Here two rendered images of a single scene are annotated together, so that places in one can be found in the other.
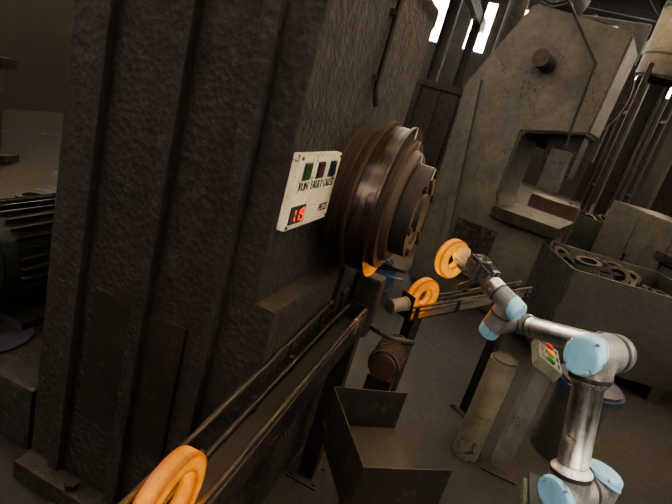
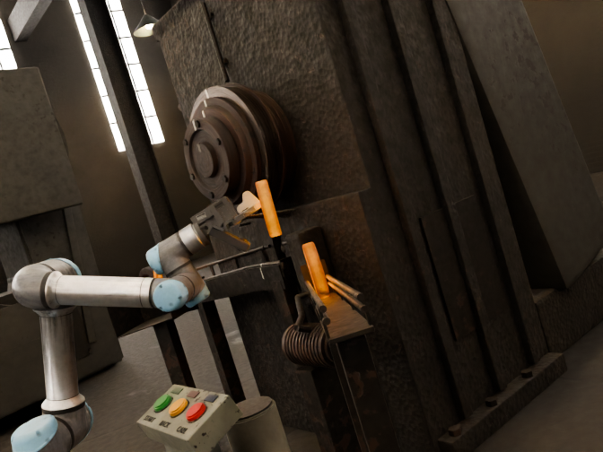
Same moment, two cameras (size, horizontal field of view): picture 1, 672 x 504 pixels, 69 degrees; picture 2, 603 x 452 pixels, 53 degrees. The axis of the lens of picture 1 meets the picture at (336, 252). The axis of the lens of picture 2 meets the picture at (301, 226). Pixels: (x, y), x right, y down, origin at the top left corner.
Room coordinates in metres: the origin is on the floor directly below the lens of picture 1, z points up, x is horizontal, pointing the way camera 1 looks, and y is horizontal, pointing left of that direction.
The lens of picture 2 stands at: (2.89, -1.72, 0.95)
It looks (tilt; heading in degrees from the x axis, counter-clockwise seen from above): 4 degrees down; 127
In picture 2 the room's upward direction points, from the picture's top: 17 degrees counter-clockwise
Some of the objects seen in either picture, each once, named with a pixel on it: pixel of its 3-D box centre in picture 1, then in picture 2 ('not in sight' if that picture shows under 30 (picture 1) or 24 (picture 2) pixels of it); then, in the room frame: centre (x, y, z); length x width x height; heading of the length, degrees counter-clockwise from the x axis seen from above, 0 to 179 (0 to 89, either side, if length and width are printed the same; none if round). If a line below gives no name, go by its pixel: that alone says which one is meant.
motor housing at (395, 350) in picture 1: (374, 397); (336, 406); (1.76, -0.32, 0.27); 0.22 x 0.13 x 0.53; 164
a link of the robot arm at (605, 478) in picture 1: (595, 486); (40, 447); (1.28, -0.96, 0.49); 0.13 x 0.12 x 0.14; 119
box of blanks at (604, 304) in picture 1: (600, 314); not in sight; (3.48, -2.01, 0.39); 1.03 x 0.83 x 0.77; 89
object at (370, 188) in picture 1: (384, 201); (233, 152); (1.48, -0.10, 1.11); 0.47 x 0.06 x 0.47; 164
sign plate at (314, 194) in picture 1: (312, 188); not in sight; (1.19, 0.10, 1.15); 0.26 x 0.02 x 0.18; 164
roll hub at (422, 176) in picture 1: (414, 211); (210, 159); (1.45, -0.19, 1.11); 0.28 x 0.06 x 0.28; 164
